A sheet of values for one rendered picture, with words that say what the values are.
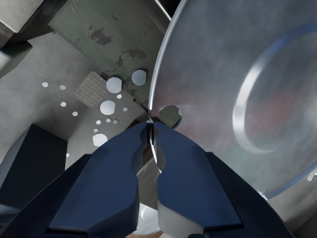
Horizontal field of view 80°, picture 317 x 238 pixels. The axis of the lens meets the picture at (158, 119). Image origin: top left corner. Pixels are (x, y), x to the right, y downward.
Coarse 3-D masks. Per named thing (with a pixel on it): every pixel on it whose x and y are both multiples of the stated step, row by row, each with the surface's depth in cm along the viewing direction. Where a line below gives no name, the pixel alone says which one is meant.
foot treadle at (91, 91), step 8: (88, 80) 71; (96, 80) 72; (104, 80) 73; (80, 88) 71; (88, 88) 72; (96, 88) 73; (104, 88) 74; (80, 96) 72; (88, 96) 73; (96, 96) 74; (104, 96) 75; (88, 104) 75; (96, 104) 76
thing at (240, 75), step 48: (192, 0) 12; (240, 0) 13; (288, 0) 14; (192, 48) 13; (240, 48) 14; (288, 48) 15; (192, 96) 15; (240, 96) 16; (288, 96) 18; (240, 144) 19; (288, 144) 21
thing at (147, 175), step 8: (144, 160) 17; (152, 160) 16; (144, 168) 16; (152, 168) 17; (144, 176) 17; (152, 176) 17; (144, 184) 17; (152, 184) 18; (144, 192) 18; (152, 192) 18; (144, 200) 18; (152, 200) 19; (152, 208) 19
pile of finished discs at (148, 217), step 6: (144, 210) 80; (150, 210) 82; (156, 210) 83; (144, 216) 82; (150, 216) 83; (156, 216) 85; (138, 222) 83; (144, 222) 85; (150, 222) 86; (156, 222) 88; (138, 228) 85; (144, 228) 86; (150, 228) 88; (156, 228) 89; (138, 234) 86; (144, 234) 88
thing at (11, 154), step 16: (32, 128) 83; (16, 144) 80; (32, 144) 75; (48, 144) 82; (64, 144) 91; (16, 160) 63; (32, 160) 68; (48, 160) 74; (64, 160) 82; (0, 176) 62; (16, 176) 58; (32, 176) 63; (48, 176) 68; (0, 192) 51; (16, 192) 54; (32, 192) 58; (0, 208) 49; (16, 208) 51
